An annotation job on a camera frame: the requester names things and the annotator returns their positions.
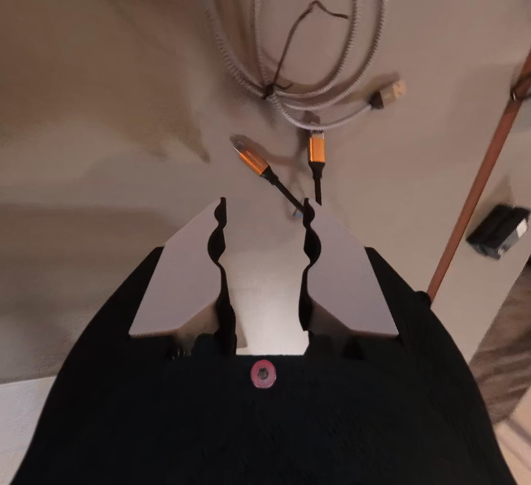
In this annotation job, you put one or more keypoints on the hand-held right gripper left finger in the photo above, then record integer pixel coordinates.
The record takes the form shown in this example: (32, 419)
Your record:
(178, 290)

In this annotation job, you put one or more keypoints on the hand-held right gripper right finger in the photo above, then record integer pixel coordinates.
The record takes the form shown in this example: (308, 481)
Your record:
(352, 290)

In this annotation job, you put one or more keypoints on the small black box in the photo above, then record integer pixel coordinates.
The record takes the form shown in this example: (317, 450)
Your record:
(495, 232)

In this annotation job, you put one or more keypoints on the black twist tie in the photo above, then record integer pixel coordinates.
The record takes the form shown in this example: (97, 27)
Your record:
(269, 91)

